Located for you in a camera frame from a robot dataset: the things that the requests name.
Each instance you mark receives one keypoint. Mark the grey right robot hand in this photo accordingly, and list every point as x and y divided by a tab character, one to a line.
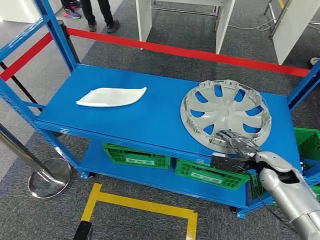
240	144

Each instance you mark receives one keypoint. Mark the grey plastic wheel hubcap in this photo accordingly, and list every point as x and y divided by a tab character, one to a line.
225	112

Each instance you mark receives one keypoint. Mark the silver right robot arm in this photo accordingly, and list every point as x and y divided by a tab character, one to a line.
287	192

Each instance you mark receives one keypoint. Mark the blue metal shelf rack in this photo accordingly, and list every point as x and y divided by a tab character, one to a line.
149	116

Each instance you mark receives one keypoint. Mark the white plastic car part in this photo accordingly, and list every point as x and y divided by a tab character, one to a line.
109	97

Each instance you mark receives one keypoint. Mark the red barrier belt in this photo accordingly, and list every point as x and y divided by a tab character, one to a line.
175	49
25	58

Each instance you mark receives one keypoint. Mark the white panel desk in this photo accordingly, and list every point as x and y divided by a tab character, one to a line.
292	30

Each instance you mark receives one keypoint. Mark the black barrier belt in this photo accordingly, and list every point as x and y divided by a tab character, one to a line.
23	86

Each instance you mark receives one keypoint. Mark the white cabinet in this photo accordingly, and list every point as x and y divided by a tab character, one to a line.
25	10

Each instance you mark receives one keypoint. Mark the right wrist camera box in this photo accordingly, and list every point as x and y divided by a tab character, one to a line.
223	163

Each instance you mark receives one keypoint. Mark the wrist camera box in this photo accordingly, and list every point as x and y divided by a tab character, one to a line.
82	231
223	163

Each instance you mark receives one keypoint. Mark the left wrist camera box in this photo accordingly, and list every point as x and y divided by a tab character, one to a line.
82	231

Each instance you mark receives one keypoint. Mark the black stanchion post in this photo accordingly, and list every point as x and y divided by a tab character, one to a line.
67	39

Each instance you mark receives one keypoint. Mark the chrome stanchion post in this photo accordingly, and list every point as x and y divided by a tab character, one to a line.
50	179

